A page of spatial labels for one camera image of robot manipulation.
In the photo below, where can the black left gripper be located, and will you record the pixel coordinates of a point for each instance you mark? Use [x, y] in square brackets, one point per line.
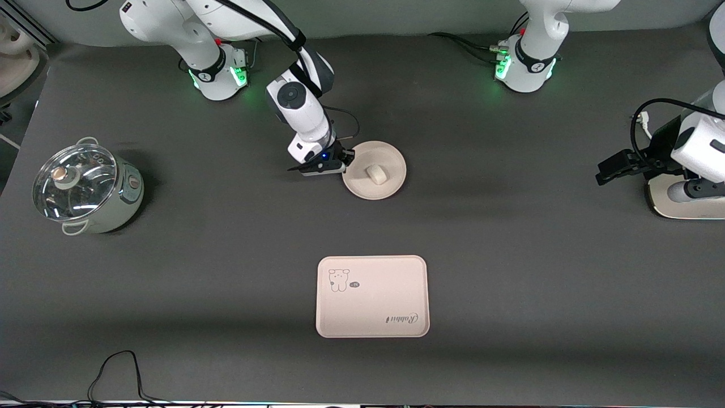
[660, 146]

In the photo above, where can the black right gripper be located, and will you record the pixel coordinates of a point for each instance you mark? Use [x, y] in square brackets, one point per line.
[340, 153]

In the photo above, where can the white steamed bun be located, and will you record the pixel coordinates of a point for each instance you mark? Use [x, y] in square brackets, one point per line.
[376, 174]

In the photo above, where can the round cream speckled plate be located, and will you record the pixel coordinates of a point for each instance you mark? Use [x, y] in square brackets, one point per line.
[385, 158]

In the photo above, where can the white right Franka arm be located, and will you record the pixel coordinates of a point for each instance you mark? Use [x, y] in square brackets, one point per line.
[297, 105]

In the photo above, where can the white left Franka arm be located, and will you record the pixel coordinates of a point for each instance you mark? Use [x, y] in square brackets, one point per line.
[532, 68]

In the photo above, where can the cream rectangular rabbit tray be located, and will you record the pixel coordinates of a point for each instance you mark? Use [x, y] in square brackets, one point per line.
[374, 297]

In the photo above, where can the white two-slot toaster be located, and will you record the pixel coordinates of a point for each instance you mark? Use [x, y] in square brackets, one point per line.
[688, 211]

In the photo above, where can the glass pot lid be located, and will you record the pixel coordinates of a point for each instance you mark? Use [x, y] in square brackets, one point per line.
[73, 181]

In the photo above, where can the white rounded machine part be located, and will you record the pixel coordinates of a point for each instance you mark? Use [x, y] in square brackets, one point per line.
[17, 62]

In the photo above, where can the aluminium frame rail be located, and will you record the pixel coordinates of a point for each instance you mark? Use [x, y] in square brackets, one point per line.
[25, 22]

